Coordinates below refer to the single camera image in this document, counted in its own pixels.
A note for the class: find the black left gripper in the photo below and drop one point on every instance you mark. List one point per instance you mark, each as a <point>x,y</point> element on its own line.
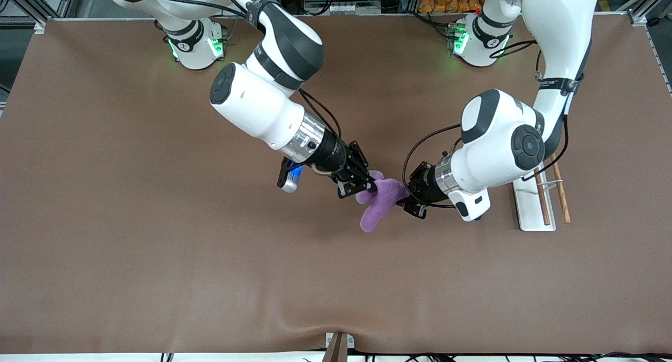
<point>426,186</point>

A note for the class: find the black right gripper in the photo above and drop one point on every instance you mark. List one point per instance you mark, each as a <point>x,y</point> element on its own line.
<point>332,153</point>

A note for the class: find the purple towel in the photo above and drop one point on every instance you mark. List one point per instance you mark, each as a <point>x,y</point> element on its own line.
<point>380,202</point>

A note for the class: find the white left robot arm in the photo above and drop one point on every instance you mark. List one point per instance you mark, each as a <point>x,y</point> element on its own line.
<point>493,141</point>

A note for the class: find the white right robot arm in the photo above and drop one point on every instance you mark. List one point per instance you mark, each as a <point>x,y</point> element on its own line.
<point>257,110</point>

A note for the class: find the white rack with wooden rods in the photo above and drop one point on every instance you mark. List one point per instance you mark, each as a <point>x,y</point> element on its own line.
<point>530,215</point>

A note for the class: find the brown table cover mat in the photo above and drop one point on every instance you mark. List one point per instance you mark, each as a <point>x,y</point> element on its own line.
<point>336,273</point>

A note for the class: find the white connector strip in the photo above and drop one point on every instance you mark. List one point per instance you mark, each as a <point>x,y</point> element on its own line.
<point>344,8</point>

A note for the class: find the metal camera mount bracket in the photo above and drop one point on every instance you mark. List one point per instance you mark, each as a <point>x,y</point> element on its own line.
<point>338,346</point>

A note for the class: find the aluminium frame profile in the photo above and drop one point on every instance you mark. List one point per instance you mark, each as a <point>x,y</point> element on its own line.
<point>638,16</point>
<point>38,6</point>

